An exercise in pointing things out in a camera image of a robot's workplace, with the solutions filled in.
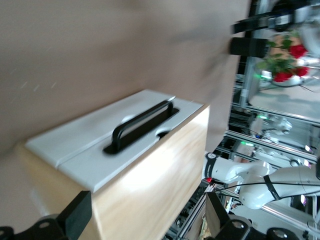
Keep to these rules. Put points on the red rose bouquet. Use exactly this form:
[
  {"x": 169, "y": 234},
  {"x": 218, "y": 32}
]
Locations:
[{"x": 297, "y": 51}]

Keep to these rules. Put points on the aluminium frame profile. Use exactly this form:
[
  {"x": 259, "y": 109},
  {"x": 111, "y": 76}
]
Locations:
[{"x": 250, "y": 80}]

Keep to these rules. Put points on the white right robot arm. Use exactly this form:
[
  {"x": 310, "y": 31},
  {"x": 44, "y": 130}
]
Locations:
[{"x": 250, "y": 195}]

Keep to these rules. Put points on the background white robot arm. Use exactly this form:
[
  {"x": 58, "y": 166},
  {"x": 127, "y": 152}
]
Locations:
[{"x": 272, "y": 125}]

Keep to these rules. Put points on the black cylinder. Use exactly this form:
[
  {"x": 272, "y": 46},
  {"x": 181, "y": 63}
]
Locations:
[{"x": 250, "y": 47}]

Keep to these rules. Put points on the plain white-front drawer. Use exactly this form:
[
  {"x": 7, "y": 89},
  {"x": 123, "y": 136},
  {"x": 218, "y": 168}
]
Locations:
[{"x": 75, "y": 132}]

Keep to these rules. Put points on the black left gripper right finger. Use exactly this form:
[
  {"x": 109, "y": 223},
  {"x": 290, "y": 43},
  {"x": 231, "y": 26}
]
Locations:
[{"x": 217, "y": 220}]

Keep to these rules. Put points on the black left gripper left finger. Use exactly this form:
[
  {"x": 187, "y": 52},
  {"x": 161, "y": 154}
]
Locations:
[{"x": 77, "y": 212}]

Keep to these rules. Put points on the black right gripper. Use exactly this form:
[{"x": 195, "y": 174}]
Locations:
[{"x": 281, "y": 21}]

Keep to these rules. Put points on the brown paper table cover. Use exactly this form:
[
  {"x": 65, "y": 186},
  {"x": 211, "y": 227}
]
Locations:
[{"x": 100, "y": 50}]

